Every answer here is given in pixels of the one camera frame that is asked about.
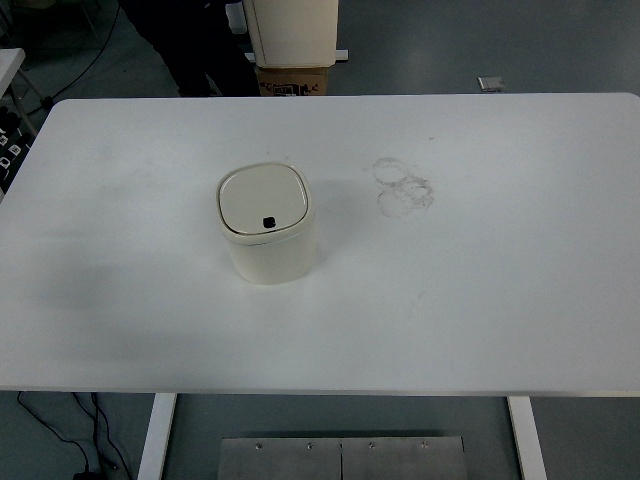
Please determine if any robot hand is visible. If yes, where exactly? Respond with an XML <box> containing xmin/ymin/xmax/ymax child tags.
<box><xmin>0</xmin><ymin>106</ymin><xmax>33</xmax><ymax>200</ymax></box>

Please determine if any cream plastic trash bin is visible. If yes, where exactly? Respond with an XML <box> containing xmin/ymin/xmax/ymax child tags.
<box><xmin>215</xmin><ymin>161</ymin><xmax>319</xmax><ymax>287</ymax></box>

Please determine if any grey side table leg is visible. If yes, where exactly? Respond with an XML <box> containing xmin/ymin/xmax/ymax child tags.
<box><xmin>13</xmin><ymin>68</ymin><xmax>40</xmax><ymax>139</ymax></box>

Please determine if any white side table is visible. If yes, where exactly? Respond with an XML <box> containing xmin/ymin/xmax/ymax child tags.
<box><xmin>0</xmin><ymin>47</ymin><xmax>26</xmax><ymax>97</ymax></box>

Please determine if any person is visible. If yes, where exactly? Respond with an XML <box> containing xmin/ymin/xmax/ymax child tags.
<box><xmin>119</xmin><ymin>0</ymin><xmax>259</xmax><ymax>98</ymax></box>

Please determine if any brown cardboard box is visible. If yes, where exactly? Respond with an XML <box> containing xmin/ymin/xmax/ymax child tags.
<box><xmin>254</xmin><ymin>64</ymin><xmax>330</xmax><ymax>97</ymax></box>

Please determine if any cream cabinet box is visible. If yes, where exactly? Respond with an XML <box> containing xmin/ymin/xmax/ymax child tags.
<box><xmin>243</xmin><ymin>0</ymin><xmax>339</xmax><ymax>69</ymax></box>

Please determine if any white table leg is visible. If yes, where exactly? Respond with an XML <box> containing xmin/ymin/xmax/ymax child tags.
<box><xmin>505</xmin><ymin>395</ymin><xmax>549</xmax><ymax>480</ymax></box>
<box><xmin>136</xmin><ymin>393</ymin><xmax>178</xmax><ymax>480</ymax></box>

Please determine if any grey metal plate with screws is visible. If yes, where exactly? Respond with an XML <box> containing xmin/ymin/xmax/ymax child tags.
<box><xmin>219</xmin><ymin>435</ymin><xmax>469</xmax><ymax>480</ymax></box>

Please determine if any thin black floor cable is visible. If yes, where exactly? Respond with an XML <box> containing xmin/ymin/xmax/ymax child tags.
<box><xmin>35</xmin><ymin>0</ymin><xmax>122</xmax><ymax>112</ymax></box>

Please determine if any black looped floor cable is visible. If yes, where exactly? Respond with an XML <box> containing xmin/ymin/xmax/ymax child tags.
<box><xmin>17</xmin><ymin>391</ymin><xmax>91</xmax><ymax>474</ymax></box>

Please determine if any black straight floor cable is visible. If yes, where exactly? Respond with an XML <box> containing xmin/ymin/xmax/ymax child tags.
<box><xmin>73</xmin><ymin>392</ymin><xmax>132</xmax><ymax>474</ymax></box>

